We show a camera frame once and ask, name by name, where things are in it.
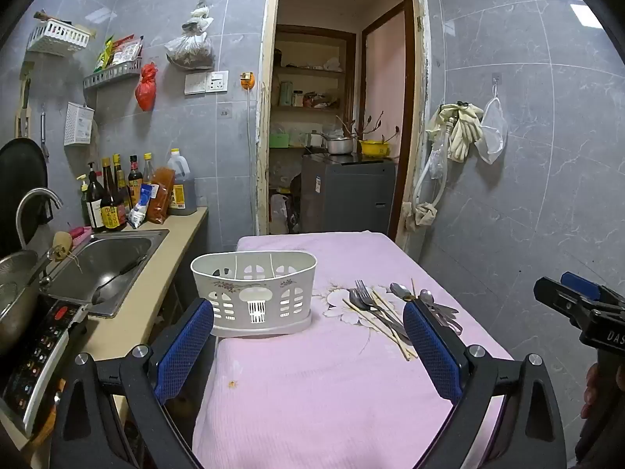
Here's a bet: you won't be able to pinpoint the black spatula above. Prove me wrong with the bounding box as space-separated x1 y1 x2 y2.
91 255 148 305

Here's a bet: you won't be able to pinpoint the metal cooking pot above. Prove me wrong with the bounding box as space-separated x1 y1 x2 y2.
311 131 358 156

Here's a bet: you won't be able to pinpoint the white plastic jug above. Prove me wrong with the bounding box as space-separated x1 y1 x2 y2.
269 194 290 235

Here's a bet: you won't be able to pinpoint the large oil jug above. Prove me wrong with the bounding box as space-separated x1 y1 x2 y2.
165 149 198 217

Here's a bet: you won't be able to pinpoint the wooden hanging board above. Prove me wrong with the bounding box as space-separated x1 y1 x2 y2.
14 61 36 138

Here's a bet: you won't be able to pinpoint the cream rubber gloves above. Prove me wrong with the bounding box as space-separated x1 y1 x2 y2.
426 102 485 163

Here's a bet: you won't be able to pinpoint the metal faucet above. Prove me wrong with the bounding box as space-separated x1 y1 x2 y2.
16 188 64 251

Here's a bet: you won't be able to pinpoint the white wall switch panel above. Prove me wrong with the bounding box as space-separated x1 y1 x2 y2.
184 70 230 95

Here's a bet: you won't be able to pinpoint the beige scrubber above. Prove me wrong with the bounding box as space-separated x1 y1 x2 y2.
52 231 75 261

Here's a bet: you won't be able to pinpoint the black induction cooker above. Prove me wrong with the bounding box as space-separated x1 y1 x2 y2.
0 297 93 438

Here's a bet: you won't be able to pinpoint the grey wall shelf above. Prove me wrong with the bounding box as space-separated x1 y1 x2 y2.
82 61 143 90

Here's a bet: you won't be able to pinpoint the knotted beige rag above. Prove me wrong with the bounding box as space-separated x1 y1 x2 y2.
404 202 439 231

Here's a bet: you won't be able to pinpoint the steel pot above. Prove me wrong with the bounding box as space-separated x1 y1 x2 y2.
0 249 50 355

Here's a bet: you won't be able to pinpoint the silver fork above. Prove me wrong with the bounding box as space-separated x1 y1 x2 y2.
355 279 406 333
348 289 408 340

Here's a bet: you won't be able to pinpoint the pump dispenser bottle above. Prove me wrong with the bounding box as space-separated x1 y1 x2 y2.
77 173 95 228

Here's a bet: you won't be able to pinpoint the orange spice packet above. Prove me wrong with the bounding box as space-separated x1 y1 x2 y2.
146 166 176 226

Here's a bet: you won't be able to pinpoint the person's right hand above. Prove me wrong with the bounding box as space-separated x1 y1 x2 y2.
582 363 605 419

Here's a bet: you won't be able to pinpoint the grey cabinet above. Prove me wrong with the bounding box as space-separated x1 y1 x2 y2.
300 153 398 236

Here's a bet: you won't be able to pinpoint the blue and white packet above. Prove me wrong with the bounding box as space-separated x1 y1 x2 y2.
127 184 160 229

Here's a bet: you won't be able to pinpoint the pink floral tablecloth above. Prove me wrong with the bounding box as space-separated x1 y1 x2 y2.
192 231 516 469

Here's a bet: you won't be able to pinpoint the row of snack packets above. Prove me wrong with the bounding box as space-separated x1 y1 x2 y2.
94 34 144 72

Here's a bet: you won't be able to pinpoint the white hanging slotted holder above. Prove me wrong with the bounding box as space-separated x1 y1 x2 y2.
64 102 95 146

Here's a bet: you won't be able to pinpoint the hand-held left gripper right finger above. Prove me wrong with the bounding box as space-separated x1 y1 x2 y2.
403 299 568 469

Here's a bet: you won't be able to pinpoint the dried branches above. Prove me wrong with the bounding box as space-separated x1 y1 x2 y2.
336 111 388 143

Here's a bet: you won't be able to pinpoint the black frying pan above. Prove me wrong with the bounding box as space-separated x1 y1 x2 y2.
0 137 49 257

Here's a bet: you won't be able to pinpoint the white hose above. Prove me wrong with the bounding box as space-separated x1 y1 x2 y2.
412 120 456 212

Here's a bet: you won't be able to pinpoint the wooden door frame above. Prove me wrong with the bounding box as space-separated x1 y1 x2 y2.
255 0 434 256

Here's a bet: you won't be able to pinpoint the wooden shelf unit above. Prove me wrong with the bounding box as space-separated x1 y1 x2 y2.
270 24 358 157

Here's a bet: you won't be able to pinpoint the stainless steel sink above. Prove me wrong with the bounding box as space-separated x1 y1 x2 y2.
41 229 170 319

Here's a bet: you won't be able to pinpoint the white wall basket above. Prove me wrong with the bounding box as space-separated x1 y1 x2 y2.
26 16 95 55

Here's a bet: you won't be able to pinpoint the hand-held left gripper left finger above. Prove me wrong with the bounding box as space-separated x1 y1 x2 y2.
51 297 216 469

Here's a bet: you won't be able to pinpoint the red plastic bag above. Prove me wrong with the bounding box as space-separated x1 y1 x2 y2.
135 62 158 112

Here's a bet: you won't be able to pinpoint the white plastic utensil basket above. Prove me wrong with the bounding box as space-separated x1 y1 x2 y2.
190 251 318 338

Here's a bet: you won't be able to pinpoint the yellow plastic colander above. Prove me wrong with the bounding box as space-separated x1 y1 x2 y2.
358 140 392 159

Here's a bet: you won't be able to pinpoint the gold spoon with silver handle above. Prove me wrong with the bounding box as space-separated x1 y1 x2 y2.
389 282 443 320

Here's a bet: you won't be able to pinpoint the clear hanging bag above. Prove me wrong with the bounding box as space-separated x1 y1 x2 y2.
164 1 216 70

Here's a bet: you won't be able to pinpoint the hanging metal utensil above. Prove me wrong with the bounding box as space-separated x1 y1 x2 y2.
38 109 50 158

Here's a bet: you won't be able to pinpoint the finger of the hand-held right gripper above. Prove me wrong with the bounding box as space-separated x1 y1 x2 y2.
560 272 604 301
533 277 589 327

